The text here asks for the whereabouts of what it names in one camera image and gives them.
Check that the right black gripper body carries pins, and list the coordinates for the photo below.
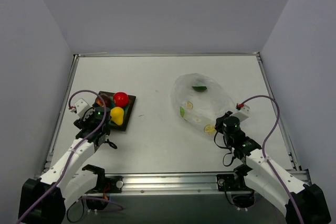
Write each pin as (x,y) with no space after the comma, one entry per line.
(221,120)

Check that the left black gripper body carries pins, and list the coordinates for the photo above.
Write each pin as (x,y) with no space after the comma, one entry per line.
(89,114)

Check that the yellow fake pear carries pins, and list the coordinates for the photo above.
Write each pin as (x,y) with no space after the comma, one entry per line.
(117,115)

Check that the dark brown fake fruit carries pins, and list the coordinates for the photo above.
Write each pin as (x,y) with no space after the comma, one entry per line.
(103,100)

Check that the translucent plastic bag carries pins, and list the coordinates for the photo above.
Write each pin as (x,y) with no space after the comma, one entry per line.
(200,109)

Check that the red fake apple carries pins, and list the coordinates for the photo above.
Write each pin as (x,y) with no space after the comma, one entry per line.
(121,99)

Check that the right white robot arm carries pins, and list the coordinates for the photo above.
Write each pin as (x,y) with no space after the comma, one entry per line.
(298,201)

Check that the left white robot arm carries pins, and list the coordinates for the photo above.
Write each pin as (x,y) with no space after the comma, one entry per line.
(47,198)

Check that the green fake leaf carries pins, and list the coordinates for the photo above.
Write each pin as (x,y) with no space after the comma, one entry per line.
(200,88)

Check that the teal rectangular tray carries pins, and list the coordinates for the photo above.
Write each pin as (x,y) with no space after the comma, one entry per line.
(127,111)

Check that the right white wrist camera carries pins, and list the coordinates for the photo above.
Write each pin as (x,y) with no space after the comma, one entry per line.
(242,112)

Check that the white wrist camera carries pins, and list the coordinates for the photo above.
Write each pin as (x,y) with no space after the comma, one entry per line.
(80,107)
(242,112)

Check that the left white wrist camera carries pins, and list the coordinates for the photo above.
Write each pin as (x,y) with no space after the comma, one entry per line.
(80,107)

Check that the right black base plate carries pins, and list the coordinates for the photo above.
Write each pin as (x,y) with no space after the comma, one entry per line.
(231,182)

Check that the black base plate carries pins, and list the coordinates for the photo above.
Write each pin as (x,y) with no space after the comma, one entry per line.
(112,184)
(231,182)

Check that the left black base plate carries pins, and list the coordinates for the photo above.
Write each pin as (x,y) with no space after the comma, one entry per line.
(112,184)

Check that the aluminium front rail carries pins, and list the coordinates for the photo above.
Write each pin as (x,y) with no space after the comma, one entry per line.
(183,182)

